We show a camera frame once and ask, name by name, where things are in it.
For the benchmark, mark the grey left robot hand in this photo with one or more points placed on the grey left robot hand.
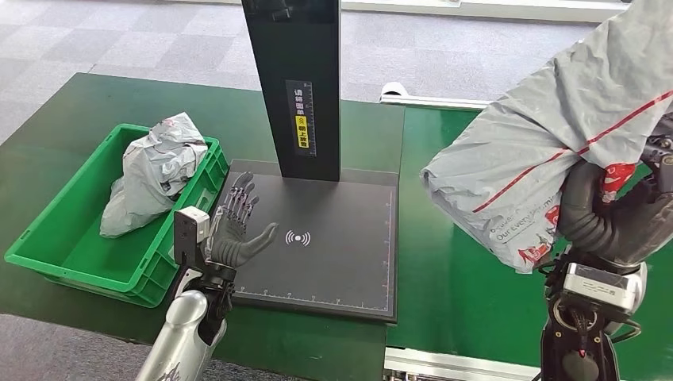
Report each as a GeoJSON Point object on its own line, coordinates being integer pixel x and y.
{"type": "Point", "coordinates": [228, 244]}

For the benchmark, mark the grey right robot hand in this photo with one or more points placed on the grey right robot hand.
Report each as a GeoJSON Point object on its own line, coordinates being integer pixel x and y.
{"type": "Point", "coordinates": [631, 231]}

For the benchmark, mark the grey mailer package red stripe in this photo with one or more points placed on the grey mailer package red stripe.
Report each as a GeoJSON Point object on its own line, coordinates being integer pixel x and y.
{"type": "Point", "coordinates": [552, 121]}

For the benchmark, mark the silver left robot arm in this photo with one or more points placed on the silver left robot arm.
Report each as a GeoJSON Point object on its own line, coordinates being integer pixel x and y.
{"type": "Point", "coordinates": [179, 336]}

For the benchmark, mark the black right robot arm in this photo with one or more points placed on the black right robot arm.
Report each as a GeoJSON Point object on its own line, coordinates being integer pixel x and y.
{"type": "Point", "coordinates": [578, 347]}

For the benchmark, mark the crumpled grey mailer package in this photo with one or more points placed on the crumpled grey mailer package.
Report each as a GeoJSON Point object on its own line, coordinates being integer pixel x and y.
{"type": "Point", "coordinates": [152, 168]}

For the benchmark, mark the green plastic basket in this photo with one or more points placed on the green plastic basket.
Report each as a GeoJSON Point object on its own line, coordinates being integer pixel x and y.
{"type": "Point", "coordinates": [79, 247]}

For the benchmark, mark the black scale platform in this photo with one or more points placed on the black scale platform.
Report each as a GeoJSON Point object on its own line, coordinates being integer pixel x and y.
{"type": "Point", "coordinates": [336, 273]}

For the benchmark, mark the yellow and black column label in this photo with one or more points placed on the yellow and black column label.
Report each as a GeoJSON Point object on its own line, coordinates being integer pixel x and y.
{"type": "Point", "coordinates": [301, 118]}

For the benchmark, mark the green conveyor belt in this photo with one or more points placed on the green conveyor belt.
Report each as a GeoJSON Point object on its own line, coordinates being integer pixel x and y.
{"type": "Point", "coordinates": [462, 294]}

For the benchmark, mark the black scale column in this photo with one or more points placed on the black scale column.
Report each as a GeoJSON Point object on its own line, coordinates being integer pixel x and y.
{"type": "Point", "coordinates": [294, 47]}

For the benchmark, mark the white background ledge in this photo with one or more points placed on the white background ledge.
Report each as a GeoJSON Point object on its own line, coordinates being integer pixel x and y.
{"type": "Point", "coordinates": [473, 8]}

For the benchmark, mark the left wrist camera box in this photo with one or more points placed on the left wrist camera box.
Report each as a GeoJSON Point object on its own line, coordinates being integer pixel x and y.
{"type": "Point", "coordinates": [189, 234]}

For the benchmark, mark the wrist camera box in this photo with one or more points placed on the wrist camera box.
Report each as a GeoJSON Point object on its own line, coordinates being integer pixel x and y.
{"type": "Point", "coordinates": [189, 234]}
{"type": "Point", "coordinates": [599, 286]}

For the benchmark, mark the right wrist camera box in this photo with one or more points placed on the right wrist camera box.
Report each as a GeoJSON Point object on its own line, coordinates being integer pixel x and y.
{"type": "Point", "coordinates": [599, 286]}

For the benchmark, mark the aluminium conveyor side rail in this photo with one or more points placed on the aluminium conveyor side rail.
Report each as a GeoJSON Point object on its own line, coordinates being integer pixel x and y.
{"type": "Point", "coordinates": [452, 365]}
{"type": "Point", "coordinates": [436, 101]}

